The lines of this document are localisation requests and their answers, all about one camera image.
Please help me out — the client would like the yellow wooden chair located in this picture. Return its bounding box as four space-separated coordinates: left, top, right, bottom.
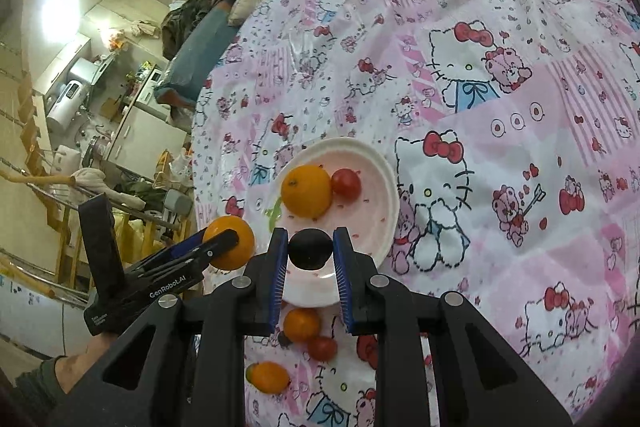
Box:
1 168 191 297

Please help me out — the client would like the red cherry tomato on plate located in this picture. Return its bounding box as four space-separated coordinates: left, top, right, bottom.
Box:
331 168 361 202

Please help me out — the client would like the blue pillow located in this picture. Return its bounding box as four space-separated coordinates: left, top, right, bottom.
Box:
154 8 239 108

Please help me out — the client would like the red cherry tomato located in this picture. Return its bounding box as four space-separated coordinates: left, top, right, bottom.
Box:
331 168 361 202
307 336 337 362

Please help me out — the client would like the large orange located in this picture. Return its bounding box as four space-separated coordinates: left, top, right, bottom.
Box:
280 165 333 219
203 216 255 271

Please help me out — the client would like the small orange with green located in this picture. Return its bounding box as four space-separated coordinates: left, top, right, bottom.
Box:
245 362 291 395

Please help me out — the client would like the left hand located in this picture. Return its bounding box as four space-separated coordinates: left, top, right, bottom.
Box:
54 333 118 395

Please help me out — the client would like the pile of dark clothes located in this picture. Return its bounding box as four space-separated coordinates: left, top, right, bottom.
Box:
160 0 271 61

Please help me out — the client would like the pink white plate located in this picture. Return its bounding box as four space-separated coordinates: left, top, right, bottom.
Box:
265 136 399 308

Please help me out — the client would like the dark plum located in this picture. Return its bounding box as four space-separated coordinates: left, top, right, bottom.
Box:
288 229 333 271

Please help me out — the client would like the small orange mandarin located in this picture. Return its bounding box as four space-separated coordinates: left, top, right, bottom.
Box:
283 308 321 343

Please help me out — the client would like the large orange on plate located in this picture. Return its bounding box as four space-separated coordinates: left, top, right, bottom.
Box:
280 165 333 219

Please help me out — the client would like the white kitchen appliance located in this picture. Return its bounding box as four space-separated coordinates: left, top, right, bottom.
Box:
47 80 91 135

